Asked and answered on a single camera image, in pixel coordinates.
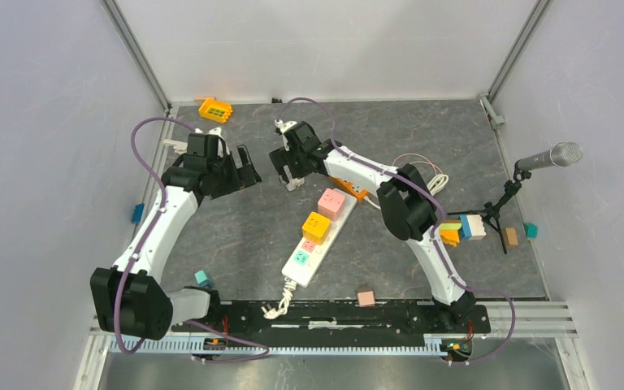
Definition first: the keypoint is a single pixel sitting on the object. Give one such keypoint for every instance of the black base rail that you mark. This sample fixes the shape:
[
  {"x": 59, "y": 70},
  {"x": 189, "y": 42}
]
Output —
[{"x": 344, "y": 323}]

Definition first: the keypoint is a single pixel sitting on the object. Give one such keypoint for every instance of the white cube adapter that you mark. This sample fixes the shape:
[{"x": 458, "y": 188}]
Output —
[{"x": 294, "y": 184}]

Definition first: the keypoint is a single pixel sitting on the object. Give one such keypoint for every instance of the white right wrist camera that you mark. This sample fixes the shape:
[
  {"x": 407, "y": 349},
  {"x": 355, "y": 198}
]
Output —
[{"x": 281, "y": 128}]

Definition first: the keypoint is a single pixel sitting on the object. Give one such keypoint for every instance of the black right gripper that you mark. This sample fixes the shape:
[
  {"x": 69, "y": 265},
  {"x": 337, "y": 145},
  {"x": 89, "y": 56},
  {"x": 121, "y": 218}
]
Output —
[{"x": 280, "y": 158}]

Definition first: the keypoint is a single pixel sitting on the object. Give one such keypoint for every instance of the yellow toy brick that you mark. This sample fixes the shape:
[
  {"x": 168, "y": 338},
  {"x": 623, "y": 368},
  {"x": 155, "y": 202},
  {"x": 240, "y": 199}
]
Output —
[{"x": 215, "y": 110}]

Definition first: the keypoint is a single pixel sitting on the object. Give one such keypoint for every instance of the teal cube right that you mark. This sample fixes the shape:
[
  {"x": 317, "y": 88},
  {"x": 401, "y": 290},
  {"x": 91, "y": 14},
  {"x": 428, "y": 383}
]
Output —
[{"x": 531, "y": 230}]

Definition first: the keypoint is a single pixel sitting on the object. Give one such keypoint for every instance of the blue wall clip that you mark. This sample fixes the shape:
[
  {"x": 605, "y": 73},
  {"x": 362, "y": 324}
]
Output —
[{"x": 137, "y": 213}]

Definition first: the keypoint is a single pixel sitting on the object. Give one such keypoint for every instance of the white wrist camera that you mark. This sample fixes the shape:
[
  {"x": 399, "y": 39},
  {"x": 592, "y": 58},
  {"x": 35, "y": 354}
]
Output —
[
  {"x": 218, "y": 131},
  {"x": 281, "y": 128}
]

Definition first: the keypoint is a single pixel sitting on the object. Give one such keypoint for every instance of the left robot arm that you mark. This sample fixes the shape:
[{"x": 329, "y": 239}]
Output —
[{"x": 127, "y": 296}]

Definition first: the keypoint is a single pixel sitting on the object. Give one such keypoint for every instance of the wooden letter cube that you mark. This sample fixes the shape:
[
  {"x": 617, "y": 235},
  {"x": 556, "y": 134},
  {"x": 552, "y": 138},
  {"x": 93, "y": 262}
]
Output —
[{"x": 510, "y": 237}]

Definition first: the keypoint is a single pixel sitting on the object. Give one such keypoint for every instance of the white multicolour power strip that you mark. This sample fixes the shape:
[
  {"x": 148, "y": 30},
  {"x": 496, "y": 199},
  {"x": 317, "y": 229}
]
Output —
[{"x": 307, "y": 257}]

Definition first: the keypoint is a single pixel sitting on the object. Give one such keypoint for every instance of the grey microphone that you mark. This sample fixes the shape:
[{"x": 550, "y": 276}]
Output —
[{"x": 563, "y": 154}]

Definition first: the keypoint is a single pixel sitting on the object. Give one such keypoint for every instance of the colourful toy block stack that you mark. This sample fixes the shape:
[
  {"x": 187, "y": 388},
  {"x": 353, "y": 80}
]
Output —
[{"x": 465, "y": 227}]

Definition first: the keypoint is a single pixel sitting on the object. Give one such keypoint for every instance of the pink cube socket adapter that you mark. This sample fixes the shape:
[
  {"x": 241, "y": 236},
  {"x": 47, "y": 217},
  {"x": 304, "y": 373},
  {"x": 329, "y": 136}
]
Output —
[{"x": 331, "y": 204}]

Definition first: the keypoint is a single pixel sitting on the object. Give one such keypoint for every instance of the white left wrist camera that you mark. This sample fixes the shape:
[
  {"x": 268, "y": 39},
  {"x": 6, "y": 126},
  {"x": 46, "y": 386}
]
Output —
[{"x": 218, "y": 131}]

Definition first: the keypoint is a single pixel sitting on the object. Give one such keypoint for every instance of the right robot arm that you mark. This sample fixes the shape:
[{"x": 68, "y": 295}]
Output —
[{"x": 408, "y": 209}]

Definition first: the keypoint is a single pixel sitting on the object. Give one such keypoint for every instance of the orange power strip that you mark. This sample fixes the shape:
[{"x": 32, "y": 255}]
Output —
[{"x": 350, "y": 188}]

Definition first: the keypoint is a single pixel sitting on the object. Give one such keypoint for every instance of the yellow cube socket adapter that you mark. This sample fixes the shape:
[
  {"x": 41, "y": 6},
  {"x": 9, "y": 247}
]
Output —
[{"x": 316, "y": 228}]

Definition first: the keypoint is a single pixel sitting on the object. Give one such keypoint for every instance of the pink charger with cable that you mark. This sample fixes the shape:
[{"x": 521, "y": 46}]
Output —
[{"x": 420, "y": 160}]

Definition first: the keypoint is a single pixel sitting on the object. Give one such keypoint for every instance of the white flat bracket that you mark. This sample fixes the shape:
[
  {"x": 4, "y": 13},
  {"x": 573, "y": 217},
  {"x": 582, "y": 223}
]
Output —
[{"x": 179, "y": 147}]

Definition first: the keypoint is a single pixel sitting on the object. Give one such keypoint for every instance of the teal plug adapter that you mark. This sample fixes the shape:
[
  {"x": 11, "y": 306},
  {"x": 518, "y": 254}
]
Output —
[{"x": 203, "y": 280}]

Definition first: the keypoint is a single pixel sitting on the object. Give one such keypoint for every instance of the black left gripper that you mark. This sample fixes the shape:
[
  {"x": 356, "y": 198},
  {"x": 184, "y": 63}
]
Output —
[{"x": 246, "y": 176}]

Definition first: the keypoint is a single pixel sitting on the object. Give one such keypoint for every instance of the small pink plug adapter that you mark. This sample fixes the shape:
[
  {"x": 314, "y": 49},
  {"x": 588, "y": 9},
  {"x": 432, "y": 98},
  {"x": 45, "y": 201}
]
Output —
[{"x": 365, "y": 297}]

